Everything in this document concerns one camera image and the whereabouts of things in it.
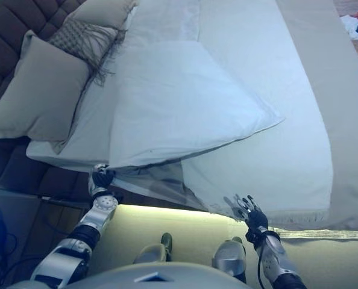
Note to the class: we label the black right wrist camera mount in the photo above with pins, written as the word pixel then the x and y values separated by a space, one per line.
pixel 251 236

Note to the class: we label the white textured fringed blanket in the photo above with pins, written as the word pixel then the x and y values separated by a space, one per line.
pixel 272 165

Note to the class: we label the white garment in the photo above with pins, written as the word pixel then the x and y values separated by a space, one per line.
pixel 349 25

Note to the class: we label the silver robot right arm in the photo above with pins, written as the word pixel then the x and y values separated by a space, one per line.
pixel 272 256

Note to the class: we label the silver robot left leg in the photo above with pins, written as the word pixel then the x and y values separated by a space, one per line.
pixel 152 253

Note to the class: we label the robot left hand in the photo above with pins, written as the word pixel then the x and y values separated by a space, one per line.
pixel 102 177

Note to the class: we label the large beige pillow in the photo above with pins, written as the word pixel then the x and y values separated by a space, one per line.
pixel 40 99

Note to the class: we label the wooden nightstand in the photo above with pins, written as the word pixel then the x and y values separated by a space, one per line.
pixel 55 216

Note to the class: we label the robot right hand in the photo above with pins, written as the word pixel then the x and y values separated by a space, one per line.
pixel 257 221

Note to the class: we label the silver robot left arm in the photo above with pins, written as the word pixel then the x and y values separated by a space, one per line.
pixel 103 204

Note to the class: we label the beige bedspread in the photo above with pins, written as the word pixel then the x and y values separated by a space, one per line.
pixel 347 120

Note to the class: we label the brown tufted bed frame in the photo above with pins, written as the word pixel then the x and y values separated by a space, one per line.
pixel 22 168

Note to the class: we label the patterned fringed grey cushion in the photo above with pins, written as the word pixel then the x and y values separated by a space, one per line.
pixel 73 36

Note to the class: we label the silver robot torso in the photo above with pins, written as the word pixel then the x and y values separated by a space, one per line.
pixel 167 277

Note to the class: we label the silver robot right leg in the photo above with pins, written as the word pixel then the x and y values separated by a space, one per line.
pixel 228 256

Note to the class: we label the silver robot leg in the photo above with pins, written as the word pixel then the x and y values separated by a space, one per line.
pixel 152 253
pixel 228 256

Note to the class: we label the tufted upholstered headboard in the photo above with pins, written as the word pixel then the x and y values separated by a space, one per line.
pixel 10 27

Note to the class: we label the white fitted bed sheet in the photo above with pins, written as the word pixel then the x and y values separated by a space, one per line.
pixel 91 135

